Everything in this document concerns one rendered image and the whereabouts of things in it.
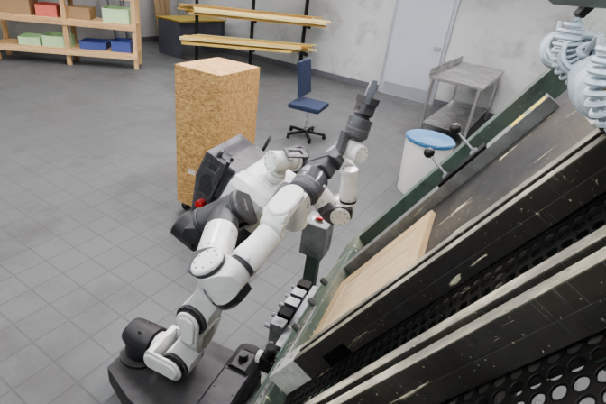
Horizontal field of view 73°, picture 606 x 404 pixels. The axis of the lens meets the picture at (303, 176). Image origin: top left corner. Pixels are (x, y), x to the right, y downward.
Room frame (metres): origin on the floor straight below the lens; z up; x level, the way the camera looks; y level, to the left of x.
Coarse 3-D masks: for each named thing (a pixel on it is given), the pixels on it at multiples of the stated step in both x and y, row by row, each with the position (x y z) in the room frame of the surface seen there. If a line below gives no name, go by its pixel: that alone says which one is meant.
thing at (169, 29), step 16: (160, 16) 9.21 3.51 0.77; (176, 16) 9.56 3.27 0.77; (192, 16) 9.95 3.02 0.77; (208, 16) 10.36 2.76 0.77; (160, 32) 9.23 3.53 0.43; (176, 32) 8.98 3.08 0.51; (192, 32) 9.30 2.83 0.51; (208, 32) 9.74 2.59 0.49; (224, 32) 10.13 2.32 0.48; (160, 48) 9.23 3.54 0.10; (176, 48) 8.99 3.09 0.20; (208, 48) 10.34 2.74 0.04
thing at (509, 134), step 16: (528, 112) 1.20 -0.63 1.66; (544, 112) 1.17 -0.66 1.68; (512, 128) 1.20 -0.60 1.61; (528, 128) 1.18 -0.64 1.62; (496, 144) 1.21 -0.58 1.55; (480, 160) 1.22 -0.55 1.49; (464, 176) 1.23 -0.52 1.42; (432, 192) 1.27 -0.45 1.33; (448, 192) 1.24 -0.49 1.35; (416, 208) 1.27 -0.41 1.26; (400, 224) 1.28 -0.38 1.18; (384, 240) 1.29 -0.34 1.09; (368, 256) 1.31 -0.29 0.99; (352, 272) 1.33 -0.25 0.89
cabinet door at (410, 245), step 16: (416, 224) 1.17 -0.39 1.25; (432, 224) 1.10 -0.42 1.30; (400, 240) 1.14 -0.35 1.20; (416, 240) 1.03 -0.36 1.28; (384, 256) 1.13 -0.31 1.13; (400, 256) 1.01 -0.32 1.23; (416, 256) 0.91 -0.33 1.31; (368, 272) 1.12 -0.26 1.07; (384, 272) 0.99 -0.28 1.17; (352, 288) 1.11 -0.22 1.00; (368, 288) 0.98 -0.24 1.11; (336, 304) 1.08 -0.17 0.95; (352, 304) 0.97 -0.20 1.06; (320, 320) 1.05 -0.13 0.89
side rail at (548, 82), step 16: (544, 80) 1.40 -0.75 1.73; (560, 80) 1.38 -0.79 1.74; (528, 96) 1.41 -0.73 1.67; (512, 112) 1.42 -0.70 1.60; (480, 128) 1.48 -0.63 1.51; (496, 128) 1.43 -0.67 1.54; (464, 144) 1.46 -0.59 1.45; (480, 144) 1.44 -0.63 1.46; (448, 160) 1.47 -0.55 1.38; (432, 176) 1.49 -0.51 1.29; (416, 192) 1.50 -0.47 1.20; (400, 208) 1.52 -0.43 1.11; (384, 224) 1.53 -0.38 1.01; (368, 240) 1.55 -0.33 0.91
